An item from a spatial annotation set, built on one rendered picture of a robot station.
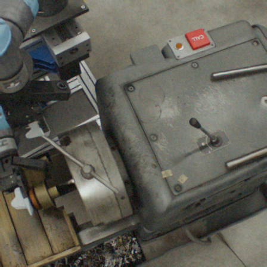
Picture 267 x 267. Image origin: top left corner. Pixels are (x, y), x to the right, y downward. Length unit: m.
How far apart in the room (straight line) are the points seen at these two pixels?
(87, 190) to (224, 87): 0.49
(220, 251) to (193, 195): 1.30
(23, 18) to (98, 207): 0.56
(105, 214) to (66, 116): 1.20
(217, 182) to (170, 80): 0.33
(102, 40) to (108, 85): 1.59
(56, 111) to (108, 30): 0.77
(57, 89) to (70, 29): 0.59
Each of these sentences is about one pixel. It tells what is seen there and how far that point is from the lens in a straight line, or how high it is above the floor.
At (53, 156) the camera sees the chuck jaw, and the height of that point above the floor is 1.20.
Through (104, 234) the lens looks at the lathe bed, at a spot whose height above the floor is 0.86.
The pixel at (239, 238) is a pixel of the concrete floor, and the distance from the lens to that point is 2.40.
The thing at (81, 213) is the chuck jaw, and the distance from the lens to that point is 1.21.
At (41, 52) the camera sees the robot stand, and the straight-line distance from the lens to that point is 1.53.
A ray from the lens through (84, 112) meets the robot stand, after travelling 2.29.
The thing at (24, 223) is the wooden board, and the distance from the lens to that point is 1.47.
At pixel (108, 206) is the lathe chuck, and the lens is 1.14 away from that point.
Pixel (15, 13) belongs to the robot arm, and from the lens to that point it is 0.85.
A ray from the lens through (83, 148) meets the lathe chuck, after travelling 1.13.
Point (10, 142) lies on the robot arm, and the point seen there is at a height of 1.10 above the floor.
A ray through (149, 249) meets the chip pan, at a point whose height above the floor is 0.54.
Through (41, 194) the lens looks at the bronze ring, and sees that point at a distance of 1.23.
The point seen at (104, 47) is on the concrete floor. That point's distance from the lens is 2.72.
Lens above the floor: 2.30
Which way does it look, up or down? 70 degrees down
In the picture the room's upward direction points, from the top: 2 degrees clockwise
